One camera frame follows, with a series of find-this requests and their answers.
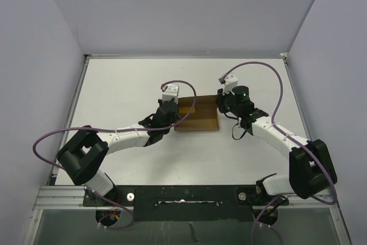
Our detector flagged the brown cardboard box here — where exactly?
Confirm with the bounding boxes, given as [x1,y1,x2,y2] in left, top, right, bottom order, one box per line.
[174,95,220,132]

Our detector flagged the yellow rectangular block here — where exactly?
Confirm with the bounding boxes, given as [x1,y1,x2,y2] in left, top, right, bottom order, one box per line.
[179,107,196,114]

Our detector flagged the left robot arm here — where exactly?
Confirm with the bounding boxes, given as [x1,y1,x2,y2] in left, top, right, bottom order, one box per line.
[57,99,180,205]

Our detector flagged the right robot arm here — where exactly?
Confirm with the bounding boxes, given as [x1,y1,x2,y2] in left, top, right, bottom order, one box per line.
[216,85,337,204]

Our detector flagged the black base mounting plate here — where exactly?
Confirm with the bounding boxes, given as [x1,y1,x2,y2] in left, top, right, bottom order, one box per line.
[83,185,289,226]

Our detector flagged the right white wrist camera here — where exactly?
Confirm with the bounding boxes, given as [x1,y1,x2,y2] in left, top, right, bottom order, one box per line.
[218,73,238,95]

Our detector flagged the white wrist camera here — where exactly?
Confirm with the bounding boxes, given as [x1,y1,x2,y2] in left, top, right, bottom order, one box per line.
[218,73,238,95]
[161,84,179,104]

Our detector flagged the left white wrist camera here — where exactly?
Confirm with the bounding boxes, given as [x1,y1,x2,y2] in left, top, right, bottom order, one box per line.
[161,84,179,104]

